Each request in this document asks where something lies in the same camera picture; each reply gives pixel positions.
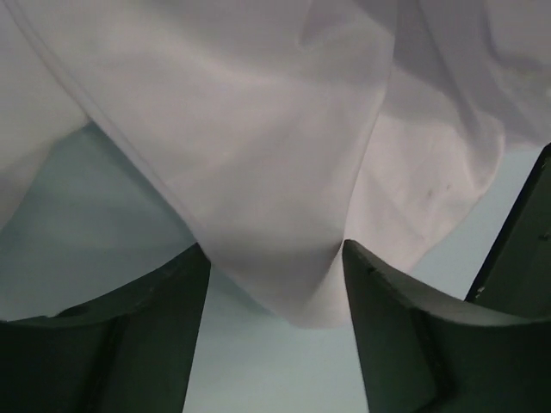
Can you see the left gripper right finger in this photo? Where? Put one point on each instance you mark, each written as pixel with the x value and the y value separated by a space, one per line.
pixel 421 350

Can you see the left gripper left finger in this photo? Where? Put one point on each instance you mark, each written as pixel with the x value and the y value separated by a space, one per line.
pixel 130 350

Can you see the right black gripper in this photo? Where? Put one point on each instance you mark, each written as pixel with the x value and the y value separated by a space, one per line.
pixel 515 276

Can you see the white long sleeve shirt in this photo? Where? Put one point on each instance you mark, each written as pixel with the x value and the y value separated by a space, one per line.
pixel 278 129

